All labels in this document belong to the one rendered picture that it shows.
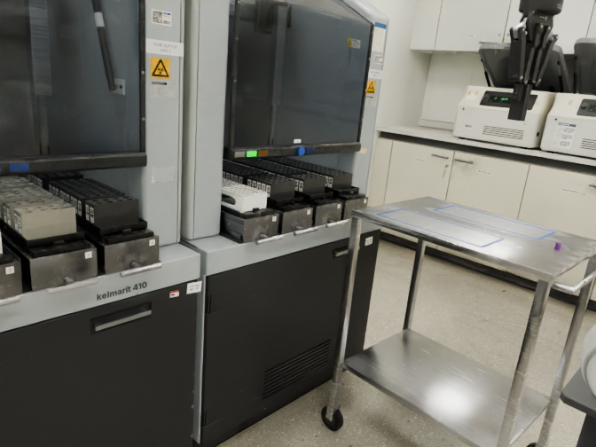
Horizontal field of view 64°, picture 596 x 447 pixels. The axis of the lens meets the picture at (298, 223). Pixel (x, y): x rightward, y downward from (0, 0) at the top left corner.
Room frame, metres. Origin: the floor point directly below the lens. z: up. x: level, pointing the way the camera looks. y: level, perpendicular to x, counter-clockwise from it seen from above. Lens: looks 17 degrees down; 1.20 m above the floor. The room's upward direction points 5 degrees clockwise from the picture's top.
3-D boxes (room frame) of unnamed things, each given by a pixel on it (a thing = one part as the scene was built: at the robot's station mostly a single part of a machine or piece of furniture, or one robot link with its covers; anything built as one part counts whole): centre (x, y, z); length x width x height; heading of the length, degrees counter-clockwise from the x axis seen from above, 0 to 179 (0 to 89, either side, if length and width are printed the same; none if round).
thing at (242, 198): (1.46, 0.24, 0.83); 0.30 x 0.10 x 0.06; 48
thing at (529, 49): (0.99, -0.41, 1.28); 0.04 x 0.01 x 0.11; 34
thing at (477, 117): (3.46, -1.42, 1.22); 0.62 x 0.56 x 0.64; 136
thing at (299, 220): (1.67, 0.24, 0.78); 0.73 x 0.14 x 0.09; 48
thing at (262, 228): (1.55, 0.34, 0.78); 0.73 x 0.14 x 0.09; 48
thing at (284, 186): (1.51, 0.07, 0.85); 0.12 x 0.02 x 0.06; 138
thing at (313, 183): (1.62, -0.04, 0.85); 0.12 x 0.02 x 0.06; 137
